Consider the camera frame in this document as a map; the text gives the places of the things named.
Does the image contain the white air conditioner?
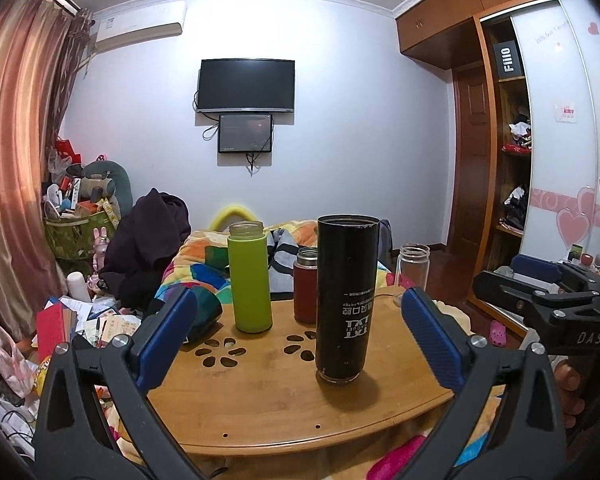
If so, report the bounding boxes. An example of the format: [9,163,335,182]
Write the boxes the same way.
[90,0,188,54]

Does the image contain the bright pink cloth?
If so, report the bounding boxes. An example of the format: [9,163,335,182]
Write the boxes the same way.
[366,434,432,480]

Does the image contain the pink-brown curtain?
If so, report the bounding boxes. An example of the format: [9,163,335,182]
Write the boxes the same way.
[0,0,94,343]

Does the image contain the white plastic bottle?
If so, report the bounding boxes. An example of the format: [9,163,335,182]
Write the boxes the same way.
[66,271,93,304]

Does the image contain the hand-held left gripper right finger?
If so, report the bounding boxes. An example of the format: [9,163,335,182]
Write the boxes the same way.
[395,287,567,480]

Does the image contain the grey striped cloth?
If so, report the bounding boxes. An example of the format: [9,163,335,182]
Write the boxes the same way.
[266,227,302,294]

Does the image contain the tall black cup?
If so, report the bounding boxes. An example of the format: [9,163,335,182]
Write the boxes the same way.
[315,214,381,387]

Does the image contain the white sliding door with hearts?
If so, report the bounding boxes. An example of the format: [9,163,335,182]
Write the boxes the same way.
[509,0,600,273]

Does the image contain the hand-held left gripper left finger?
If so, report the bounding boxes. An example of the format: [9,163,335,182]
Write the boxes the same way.
[32,286,206,480]

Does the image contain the green storage basket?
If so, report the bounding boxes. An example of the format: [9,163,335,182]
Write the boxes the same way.
[44,207,123,262]

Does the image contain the wooden wardrobe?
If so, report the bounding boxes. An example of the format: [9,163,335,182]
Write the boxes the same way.
[394,0,588,341]

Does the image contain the small wooden table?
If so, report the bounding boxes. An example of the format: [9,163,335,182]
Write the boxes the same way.
[144,285,507,457]

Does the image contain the green bottle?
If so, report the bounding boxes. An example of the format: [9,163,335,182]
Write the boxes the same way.
[227,220,274,334]

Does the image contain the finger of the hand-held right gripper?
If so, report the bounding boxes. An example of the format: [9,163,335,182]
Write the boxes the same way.
[510,254,600,297]
[472,270,600,361]

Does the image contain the small black wall monitor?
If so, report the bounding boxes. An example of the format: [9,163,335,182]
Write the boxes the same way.
[217,113,274,154]

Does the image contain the black wall television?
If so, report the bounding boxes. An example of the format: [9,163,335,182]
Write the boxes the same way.
[195,58,296,114]

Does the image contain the brown-red thermos bottle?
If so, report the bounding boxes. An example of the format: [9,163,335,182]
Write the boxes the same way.
[293,246,321,325]

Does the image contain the dark clothes pile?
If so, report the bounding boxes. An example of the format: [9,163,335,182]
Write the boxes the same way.
[101,188,193,313]

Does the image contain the clear glass jar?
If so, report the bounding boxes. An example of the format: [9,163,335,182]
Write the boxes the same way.
[393,243,431,307]

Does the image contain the black box on shelf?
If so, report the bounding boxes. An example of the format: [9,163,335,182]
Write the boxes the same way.
[491,37,527,82]

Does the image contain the dark green bowl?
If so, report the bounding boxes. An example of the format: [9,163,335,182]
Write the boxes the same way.
[179,284,224,347]

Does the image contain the pink bunny bag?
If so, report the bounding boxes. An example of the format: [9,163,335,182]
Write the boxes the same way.
[0,324,39,397]

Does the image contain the yellow curved cushion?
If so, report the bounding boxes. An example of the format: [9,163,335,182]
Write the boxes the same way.
[208,203,259,234]

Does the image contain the brown wooden door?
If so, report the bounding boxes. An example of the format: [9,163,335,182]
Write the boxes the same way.
[450,64,496,248]

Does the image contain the red book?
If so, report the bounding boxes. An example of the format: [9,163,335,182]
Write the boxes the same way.
[35,304,79,357]

